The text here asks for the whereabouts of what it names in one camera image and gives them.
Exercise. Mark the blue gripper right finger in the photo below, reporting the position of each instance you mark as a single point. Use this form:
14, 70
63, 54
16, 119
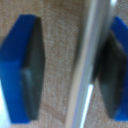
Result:
115, 73

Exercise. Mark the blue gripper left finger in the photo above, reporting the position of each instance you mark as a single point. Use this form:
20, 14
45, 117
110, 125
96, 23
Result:
20, 66

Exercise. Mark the brown drawer front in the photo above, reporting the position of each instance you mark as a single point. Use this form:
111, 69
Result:
58, 66

